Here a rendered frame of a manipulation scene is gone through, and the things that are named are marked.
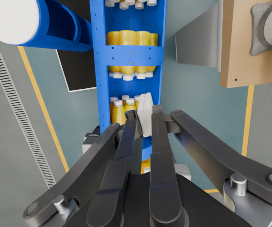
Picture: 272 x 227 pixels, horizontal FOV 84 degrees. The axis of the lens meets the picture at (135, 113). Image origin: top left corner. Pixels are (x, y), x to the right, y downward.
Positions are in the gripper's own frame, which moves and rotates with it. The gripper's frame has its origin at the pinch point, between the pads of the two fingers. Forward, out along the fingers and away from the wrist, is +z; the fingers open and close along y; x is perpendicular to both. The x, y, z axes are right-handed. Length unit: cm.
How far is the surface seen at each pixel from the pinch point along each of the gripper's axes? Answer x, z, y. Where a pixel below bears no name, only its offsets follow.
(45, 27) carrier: 28, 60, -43
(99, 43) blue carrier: 12.8, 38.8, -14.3
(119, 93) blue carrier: -11, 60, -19
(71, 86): -10, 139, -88
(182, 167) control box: -61, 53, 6
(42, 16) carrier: 31, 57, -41
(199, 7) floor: 29, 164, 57
